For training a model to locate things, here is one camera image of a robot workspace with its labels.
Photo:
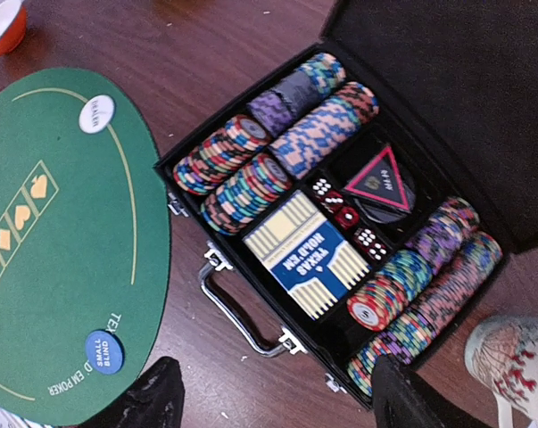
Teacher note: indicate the silver case handle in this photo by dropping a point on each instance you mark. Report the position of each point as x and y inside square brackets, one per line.
[287, 342]

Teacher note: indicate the orange white bowl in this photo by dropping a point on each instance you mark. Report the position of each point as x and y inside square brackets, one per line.
[13, 24]

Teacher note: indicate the round green poker mat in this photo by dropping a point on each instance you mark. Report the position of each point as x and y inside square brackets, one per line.
[84, 245]

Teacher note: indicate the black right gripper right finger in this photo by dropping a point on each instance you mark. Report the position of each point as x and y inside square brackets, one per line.
[401, 398]

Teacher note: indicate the blue texas holdem card box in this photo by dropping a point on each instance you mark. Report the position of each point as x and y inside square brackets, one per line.
[307, 255]

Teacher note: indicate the black poker chip case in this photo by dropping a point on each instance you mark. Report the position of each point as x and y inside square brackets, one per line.
[452, 87]

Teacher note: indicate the triangular black red plaque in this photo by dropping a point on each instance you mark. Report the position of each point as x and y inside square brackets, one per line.
[380, 181]

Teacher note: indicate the white dealer button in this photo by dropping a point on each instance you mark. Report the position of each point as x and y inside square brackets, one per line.
[96, 114]

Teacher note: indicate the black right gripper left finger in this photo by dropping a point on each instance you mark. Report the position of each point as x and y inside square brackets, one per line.
[155, 399]

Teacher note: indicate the blue small blind button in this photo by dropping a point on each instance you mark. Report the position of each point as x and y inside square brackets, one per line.
[104, 352]

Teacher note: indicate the red translucent dice row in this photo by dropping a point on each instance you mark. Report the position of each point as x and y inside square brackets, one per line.
[349, 219]

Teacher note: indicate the white patterned ceramic mug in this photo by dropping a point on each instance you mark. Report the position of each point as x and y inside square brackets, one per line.
[502, 354]

